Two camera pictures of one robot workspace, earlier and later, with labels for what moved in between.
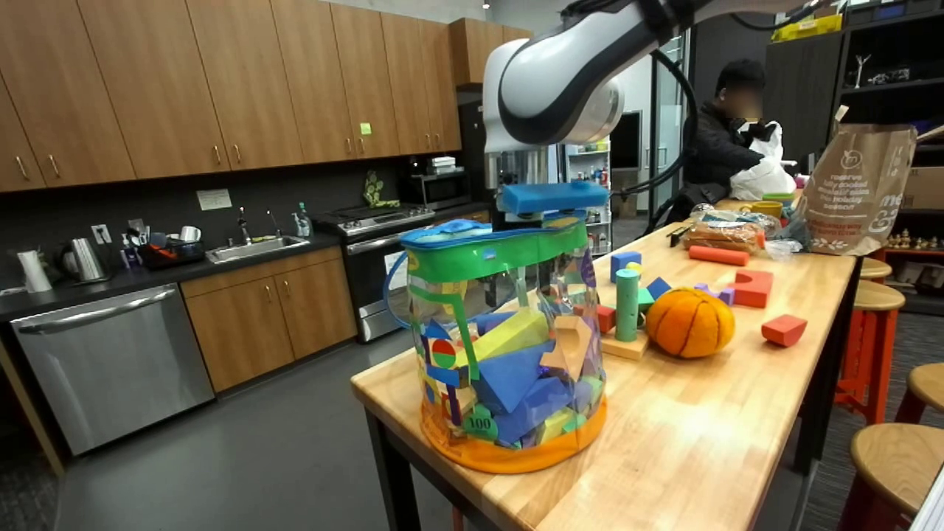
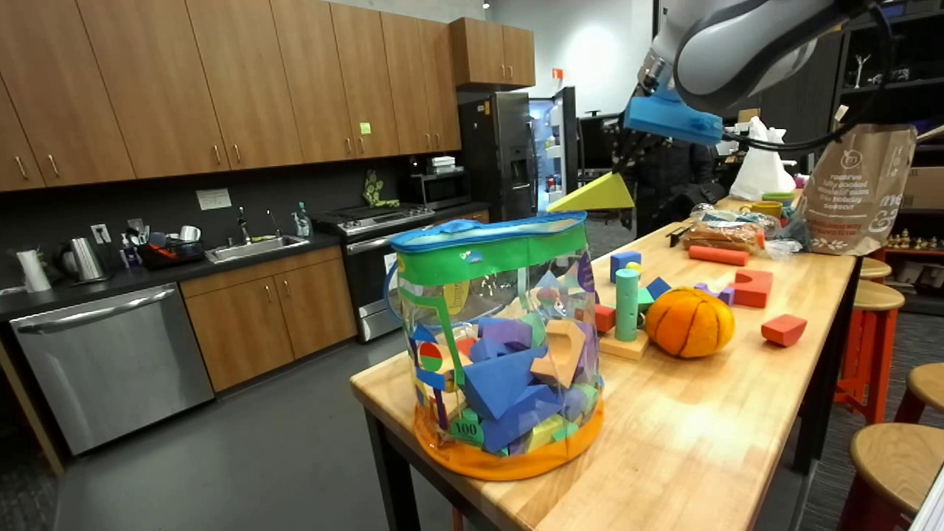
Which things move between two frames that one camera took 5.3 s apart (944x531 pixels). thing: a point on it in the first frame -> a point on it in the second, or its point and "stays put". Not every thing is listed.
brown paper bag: (858, 188) stays put
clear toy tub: (508, 338) stays put
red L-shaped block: (750, 286) stays put
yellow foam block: (523, 332) -> (594, 195)
